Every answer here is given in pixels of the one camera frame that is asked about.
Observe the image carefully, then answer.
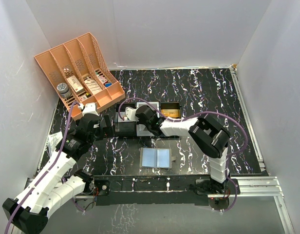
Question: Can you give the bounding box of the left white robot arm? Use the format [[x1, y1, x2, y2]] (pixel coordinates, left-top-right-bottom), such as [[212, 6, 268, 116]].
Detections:
[[2, 101, 111, 234]]

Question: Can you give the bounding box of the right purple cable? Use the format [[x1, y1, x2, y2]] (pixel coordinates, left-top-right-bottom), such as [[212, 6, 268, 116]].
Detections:
[[118, 97, 248, 213]]

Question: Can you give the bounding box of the orange plastic desk organizer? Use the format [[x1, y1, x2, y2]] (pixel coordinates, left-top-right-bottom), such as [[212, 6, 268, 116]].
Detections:
[[35, 33, 125, 120]]

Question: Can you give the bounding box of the white pink box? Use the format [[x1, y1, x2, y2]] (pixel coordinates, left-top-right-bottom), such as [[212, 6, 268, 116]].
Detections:
[[67, 76, 84, 94]]

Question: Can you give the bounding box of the small round patterned tin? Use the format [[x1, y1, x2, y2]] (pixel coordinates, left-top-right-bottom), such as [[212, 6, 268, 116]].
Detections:
[[56, 82, 71, 98]]

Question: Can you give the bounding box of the small pink white packet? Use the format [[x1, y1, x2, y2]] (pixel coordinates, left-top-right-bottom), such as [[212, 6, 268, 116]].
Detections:
[[95, 71, 109, 85]]

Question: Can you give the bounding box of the white printed paper sheet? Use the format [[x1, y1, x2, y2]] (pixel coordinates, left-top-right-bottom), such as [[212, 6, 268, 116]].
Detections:
[[47, 132, 63, 156]]

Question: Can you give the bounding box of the grey leather card holder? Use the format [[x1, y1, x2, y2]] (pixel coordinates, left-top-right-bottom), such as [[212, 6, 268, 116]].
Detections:
[[140, 148, 177, 169]]

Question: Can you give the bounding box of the black and white tray set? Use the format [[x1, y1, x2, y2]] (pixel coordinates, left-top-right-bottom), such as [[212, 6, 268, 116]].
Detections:
[[113, 101, 181, 138]]

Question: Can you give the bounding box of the gold card in tray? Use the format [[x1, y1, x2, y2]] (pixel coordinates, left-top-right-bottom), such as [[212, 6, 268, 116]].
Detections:
[[161, 109, 181, 118]]

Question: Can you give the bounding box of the white label cards stack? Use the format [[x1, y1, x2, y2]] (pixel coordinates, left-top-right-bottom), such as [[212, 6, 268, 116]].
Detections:
[[83, 76, 102, 95]]

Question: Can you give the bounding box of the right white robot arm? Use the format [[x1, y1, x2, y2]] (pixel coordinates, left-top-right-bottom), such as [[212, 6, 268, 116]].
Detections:
[[124, 105, 230, 194]]

